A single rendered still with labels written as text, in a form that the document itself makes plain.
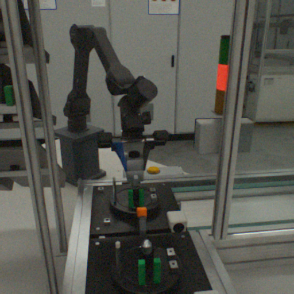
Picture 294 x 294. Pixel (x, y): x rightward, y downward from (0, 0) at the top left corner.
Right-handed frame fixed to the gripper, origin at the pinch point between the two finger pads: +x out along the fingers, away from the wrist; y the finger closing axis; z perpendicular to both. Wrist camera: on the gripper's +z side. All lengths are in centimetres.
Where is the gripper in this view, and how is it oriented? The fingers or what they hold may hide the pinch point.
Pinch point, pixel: (134, 158)
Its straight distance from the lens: 78.4
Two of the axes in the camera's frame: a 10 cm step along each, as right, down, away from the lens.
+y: 9.9, -0.5, 1.4
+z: 1.1, -3.3, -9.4
